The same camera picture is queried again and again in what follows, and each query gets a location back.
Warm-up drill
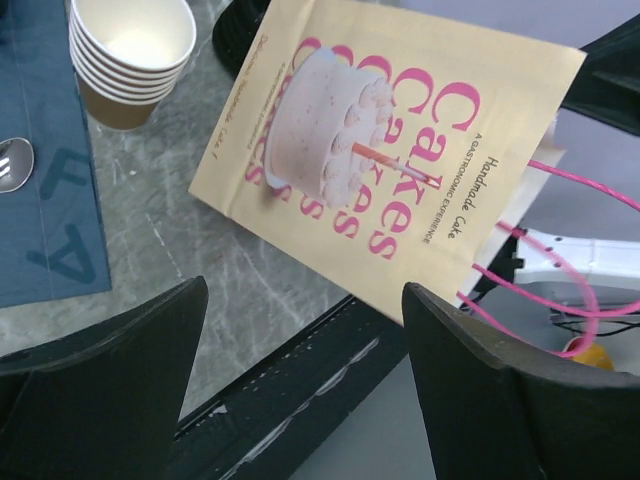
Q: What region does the stack of black lids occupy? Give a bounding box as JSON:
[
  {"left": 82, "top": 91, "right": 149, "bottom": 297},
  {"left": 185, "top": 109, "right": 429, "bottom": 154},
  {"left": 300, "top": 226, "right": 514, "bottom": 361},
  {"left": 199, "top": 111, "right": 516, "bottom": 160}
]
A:
[{"left": 212, "top": 0, "right": 270, "bottom": 77}]

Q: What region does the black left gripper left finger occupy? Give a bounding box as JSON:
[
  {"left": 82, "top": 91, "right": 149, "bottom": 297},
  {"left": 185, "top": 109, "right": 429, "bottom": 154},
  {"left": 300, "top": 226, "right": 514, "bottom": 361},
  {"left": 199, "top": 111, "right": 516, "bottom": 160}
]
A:
[{"left": 1, "top": 277, "right": 208, "bottom": 479}]

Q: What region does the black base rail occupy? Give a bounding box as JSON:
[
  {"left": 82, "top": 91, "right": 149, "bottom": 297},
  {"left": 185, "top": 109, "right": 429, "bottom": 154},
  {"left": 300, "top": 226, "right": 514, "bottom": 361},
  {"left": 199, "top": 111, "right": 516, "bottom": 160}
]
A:
[{"left": 165, "top": 296, "right": 407, "bottom": 479}]

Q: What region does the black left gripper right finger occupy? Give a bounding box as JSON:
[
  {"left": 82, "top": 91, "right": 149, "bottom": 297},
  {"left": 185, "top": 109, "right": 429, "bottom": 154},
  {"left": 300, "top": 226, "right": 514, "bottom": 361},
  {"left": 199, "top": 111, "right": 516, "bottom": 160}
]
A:
[{"left": 402, "top": 283, "right": 639, "bottom": 479}]

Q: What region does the blue letter-print cloth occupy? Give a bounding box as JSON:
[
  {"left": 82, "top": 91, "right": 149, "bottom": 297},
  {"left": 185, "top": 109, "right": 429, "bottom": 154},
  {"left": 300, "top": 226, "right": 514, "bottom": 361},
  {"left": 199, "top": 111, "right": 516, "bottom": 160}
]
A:
[{"left": 1, "top": 0, "right": 111, "bottom": 307}]

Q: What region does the silver spoon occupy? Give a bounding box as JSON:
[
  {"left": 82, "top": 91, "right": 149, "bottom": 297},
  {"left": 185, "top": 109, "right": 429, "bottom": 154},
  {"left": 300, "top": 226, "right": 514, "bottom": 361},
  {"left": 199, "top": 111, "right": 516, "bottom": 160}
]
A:
[{"left": 0, "top": 137, "right": 35, "bottom": 194}]

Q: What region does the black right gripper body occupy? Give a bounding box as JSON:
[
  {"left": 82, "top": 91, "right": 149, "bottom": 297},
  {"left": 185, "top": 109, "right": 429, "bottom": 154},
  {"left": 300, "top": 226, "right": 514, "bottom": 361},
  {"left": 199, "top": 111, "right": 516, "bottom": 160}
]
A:
[{"left": 562, "top": 16, "right": 640, "bottom": 135}]

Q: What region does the cream cakes paper bag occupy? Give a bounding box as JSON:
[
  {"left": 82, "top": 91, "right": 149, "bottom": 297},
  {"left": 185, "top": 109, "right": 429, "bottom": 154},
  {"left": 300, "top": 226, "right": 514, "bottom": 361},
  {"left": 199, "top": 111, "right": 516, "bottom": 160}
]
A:
[{"left": 188, "top": 0, "right": 640, "bottom": 359}]

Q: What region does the stack of paper cups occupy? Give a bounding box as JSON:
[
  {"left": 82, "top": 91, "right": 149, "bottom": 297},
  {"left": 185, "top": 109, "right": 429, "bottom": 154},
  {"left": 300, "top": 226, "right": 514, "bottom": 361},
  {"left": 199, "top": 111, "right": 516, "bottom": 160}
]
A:
[{"left": 69, "top": 0, "right": 197, "bottom": 130}]

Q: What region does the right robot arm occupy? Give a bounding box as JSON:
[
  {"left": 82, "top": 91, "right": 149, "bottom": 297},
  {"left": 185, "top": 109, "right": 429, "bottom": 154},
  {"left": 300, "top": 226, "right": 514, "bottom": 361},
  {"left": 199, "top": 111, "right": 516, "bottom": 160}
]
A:
[{"left": 514, "top": 16, "right": 639, "bottom": 291}]

